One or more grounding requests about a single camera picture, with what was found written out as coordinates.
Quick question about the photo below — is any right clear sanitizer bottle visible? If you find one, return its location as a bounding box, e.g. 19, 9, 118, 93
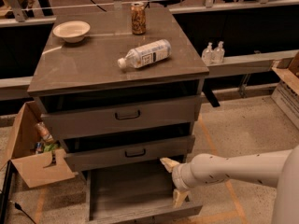
212, 41, 225, 63

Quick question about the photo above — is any grey drawer cabinet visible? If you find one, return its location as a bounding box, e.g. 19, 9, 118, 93
27, 7, 210, 173

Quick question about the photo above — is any white bowl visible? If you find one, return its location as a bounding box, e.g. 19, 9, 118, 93
53, 21, 91, 43

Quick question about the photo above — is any grey drawer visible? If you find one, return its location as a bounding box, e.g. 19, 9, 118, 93
41, 95, 201, 139
64, 135, 195, 172
86, 161, 202, 224

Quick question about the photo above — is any snack bag in box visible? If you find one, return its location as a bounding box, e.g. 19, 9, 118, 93
35, 122, 54, 143

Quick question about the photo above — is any grey top drawer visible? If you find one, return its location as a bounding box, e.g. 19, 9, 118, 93
41, 95, 201, 139

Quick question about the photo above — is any grey bottom drawer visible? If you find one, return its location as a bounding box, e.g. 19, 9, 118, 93
86, 161, 202, 224

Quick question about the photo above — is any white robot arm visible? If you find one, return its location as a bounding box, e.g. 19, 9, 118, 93
161, 147, 299, 224

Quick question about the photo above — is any clear sanitizer bottle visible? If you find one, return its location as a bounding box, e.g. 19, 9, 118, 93
202, 42, 213, 64
212, 41, 225, 63

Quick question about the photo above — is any left clear sanitizer bottle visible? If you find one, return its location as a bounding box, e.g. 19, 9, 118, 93
202, 42, 213, 64

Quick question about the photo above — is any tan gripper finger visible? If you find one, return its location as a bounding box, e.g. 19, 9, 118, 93
173, 189, 189, 208
160, 158, 179, 173

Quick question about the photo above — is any white printed cardboard box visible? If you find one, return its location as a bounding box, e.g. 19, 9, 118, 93
271, 52, 299, 129

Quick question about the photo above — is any clear plastic water bottle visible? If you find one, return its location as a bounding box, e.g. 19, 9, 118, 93
118, 39, 171, 69

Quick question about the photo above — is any grey middle drawer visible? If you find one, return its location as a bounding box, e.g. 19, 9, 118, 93
64, 135, 195, 172

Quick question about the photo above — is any green packet in box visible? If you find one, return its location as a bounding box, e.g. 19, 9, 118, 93
44, 143, 59, 152

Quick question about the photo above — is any open cardboard box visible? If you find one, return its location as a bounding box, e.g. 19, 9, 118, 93
0, 102, 75, 188

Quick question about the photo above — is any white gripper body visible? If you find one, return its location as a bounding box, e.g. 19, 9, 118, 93
172, 163, 195, 191

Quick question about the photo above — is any black cable on floor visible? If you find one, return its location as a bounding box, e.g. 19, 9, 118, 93
8, 200, 37, 224

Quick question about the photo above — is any patterned drink can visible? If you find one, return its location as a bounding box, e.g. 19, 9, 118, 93
131, 2, 146, 35

